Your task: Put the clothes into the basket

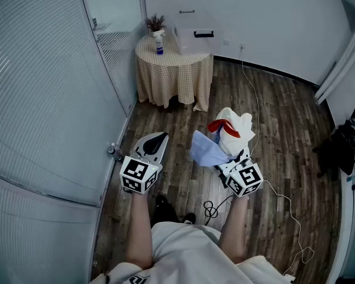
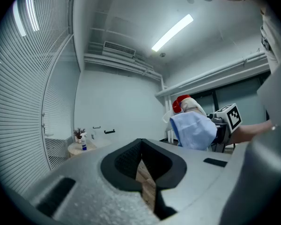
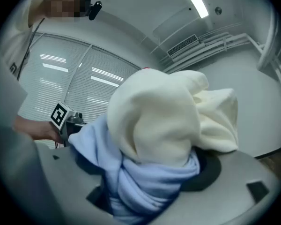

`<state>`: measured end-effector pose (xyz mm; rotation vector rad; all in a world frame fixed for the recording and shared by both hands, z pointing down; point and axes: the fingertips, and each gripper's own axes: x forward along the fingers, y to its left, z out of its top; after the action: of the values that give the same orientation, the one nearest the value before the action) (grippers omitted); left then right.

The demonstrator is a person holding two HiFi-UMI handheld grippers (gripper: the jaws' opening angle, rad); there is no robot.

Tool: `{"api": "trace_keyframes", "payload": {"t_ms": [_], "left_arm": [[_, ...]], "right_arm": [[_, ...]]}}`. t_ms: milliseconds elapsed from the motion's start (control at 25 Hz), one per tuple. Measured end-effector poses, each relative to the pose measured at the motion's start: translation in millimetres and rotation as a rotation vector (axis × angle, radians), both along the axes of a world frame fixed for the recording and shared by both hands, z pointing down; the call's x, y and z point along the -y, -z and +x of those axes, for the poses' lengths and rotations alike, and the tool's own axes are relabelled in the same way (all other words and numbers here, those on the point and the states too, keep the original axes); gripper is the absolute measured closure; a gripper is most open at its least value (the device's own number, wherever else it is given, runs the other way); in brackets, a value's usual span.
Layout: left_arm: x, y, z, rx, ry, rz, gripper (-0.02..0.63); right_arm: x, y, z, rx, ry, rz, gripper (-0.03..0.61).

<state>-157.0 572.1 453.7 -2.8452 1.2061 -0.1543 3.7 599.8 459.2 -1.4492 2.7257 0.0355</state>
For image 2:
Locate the round ceiling smoke detector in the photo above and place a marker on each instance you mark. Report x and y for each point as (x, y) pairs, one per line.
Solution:
(162, 54)

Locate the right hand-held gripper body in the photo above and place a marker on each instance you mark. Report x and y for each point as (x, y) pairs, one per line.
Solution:
(233, 117)

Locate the clear plastic storage bin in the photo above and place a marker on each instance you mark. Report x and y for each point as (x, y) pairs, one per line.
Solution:
(109, 132)

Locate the person's right forearm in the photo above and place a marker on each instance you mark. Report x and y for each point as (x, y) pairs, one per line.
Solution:
(250, 131)

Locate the person's light grey shirt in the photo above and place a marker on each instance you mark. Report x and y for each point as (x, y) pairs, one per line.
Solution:
(271, 55)

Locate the round table with checked cloth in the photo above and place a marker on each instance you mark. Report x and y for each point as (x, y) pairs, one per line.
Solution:
(78, 149)

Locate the cream clothes with red trim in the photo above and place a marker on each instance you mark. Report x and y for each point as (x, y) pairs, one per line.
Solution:
(189, 104)

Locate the white venetian blinds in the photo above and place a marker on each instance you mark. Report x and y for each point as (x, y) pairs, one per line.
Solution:
(18, 107)

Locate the white air conditioner vent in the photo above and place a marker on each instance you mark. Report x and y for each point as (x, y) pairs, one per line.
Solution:
(118, 48)

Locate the light blue clothes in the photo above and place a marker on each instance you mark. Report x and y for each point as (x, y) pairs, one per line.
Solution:
(194, 130)

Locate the white ceiling pipes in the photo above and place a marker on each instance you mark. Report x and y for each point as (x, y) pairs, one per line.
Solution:
(121, 63)

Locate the small potted plant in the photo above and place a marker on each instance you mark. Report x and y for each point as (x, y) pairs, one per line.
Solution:
(79, 133)

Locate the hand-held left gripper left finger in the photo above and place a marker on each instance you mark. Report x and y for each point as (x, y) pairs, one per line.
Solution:
(121, 172)

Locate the long ceiling light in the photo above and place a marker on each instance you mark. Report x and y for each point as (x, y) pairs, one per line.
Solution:
(172, 33)

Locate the white spray bottle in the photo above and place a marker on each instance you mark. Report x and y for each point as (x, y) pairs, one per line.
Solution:
(84, 142)

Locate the white wall duct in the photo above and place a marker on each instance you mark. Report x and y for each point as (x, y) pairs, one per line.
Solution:
(213, 76)

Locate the dark framed window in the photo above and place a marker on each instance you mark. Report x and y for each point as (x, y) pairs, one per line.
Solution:
(238, 95)

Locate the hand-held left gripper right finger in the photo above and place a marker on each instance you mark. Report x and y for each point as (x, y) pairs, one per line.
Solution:
(168, 170)

